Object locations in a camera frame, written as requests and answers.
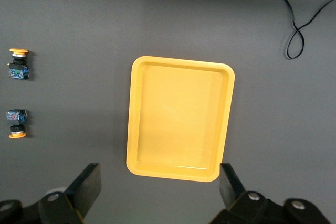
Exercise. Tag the yellow push button red contact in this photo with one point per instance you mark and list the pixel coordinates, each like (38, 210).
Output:
(16, 117)

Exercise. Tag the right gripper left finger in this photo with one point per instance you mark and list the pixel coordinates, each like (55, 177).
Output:
(78, 197)

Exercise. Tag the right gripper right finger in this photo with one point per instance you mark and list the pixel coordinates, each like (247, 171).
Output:
(236, 203)

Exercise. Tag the yellow plastic tray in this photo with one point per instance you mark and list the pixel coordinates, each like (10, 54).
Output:
(178, 119)

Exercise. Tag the yellow push button green contact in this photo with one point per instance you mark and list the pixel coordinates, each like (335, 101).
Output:
(18, 73)

